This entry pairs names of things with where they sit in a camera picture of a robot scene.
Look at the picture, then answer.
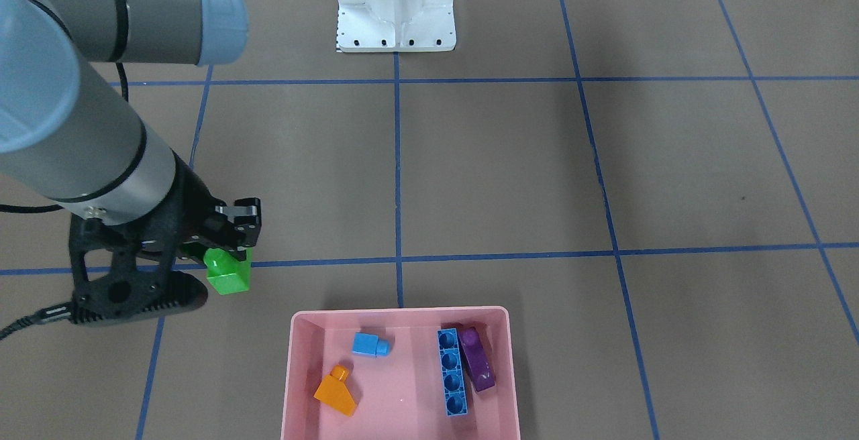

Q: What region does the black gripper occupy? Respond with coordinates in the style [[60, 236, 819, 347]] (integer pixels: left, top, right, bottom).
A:
[[171, 154, 262, 260]]

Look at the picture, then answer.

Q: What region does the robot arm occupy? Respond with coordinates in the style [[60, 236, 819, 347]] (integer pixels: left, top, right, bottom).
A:
[[2, 0, 262, 262]]

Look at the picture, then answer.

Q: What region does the black braided camera cable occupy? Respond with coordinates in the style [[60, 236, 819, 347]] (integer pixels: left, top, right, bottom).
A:
[[0, 61, 130, 341]]

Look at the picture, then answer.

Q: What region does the long blue toy block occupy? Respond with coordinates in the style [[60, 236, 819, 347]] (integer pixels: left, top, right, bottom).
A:
[[438, 328, 468, 417]]

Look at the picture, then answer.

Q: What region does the purple toy block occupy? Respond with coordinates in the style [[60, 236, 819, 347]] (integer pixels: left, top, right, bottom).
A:
[[457, 327, 496, 393]]

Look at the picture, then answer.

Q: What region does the small blue toy block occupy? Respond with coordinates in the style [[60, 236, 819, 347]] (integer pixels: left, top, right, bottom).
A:
[[352, 332, 391, 358]]

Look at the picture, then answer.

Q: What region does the green toy block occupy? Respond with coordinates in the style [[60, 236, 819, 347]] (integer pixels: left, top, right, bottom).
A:
[[177, 243, 252, 296]]

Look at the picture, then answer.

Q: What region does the pink plastic box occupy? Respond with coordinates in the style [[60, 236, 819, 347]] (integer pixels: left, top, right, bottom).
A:
[[281, 306, 522, 439]]

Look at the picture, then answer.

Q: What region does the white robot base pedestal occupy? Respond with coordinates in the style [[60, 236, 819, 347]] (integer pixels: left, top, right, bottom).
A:
[[336, 0, 457, 53]]

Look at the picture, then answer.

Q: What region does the orange sloped toy block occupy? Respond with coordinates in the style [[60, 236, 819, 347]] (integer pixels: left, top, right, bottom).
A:
[[313, 364, 357, 417]]

